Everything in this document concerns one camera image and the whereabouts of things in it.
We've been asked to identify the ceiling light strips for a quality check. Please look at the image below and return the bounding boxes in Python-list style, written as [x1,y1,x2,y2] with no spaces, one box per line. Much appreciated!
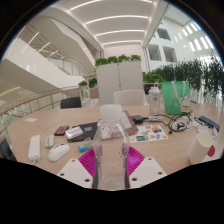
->
[68,0,158,47]

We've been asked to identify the red and black case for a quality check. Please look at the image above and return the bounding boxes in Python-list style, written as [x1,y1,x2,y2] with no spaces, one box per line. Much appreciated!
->
[53,125,70,137]

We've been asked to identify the white cabinet with plants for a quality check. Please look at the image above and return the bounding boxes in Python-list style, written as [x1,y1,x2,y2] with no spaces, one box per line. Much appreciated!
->
[94,54,144,106]

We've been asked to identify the clear tumbler with lid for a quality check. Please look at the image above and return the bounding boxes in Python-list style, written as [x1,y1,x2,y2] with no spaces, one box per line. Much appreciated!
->
[147,83,162,118]

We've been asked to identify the white power strip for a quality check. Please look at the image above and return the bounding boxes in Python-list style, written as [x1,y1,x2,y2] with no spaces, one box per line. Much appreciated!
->
[27,134,42,163]

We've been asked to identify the white ribbed box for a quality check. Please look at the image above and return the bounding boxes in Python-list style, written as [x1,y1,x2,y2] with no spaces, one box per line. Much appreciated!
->
[64,125,84,140]

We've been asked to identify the brown-edged notebook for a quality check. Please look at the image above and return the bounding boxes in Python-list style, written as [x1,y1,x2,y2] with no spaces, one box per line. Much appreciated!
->
[119,109,139,136]

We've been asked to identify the white cup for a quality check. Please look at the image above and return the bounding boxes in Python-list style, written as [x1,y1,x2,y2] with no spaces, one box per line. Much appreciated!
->
[189,132,214,165]

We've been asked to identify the planter with green plants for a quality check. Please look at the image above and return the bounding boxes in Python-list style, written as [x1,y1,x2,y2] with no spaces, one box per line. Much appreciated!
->
[78,77,99,99]

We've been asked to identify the colourful sticker sheet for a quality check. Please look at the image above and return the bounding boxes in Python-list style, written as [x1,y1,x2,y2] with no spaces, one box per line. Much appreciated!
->
[128,124,169,144]

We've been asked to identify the tangle of black cables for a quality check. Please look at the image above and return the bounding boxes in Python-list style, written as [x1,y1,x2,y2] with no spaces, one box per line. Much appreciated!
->
[146,111,201,134]

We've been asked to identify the dark blue keyboard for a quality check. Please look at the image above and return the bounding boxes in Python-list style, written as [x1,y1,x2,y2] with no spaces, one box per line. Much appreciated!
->
[198,115,221,133]

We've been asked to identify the row of green plants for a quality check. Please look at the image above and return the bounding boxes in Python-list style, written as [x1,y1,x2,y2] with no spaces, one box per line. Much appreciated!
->
[143,54,224,108]

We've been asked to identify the clear plastic water bottle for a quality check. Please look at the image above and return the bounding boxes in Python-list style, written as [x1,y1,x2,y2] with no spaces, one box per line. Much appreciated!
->
[92,103,131,191]

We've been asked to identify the green tote bag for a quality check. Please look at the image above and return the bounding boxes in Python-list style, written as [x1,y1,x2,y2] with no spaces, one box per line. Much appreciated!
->
[161,80,192,116]

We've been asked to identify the flat round red coaster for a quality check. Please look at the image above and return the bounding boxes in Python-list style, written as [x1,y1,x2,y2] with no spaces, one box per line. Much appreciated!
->
[207,144,217,158]

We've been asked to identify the black power adapter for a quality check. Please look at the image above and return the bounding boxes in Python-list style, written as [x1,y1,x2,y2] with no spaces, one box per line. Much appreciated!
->
[130,114,144,125]

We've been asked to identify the white computer mouse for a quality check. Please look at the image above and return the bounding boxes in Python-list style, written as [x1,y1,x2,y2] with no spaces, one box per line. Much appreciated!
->
[47,143,71,163]

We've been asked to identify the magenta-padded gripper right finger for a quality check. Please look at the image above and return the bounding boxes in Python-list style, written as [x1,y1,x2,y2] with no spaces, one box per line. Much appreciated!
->
[126,146,168,190]

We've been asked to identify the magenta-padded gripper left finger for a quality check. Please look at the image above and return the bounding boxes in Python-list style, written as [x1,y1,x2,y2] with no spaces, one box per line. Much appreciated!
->
[57,148,96,190]

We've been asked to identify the black tablet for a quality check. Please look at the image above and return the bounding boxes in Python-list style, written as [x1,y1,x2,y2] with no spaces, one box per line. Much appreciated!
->
[66,121,98,144]

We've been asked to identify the glass railing with wooden handrail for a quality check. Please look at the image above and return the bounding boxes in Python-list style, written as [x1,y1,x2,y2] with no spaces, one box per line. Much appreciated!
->
[0,87,81,118]

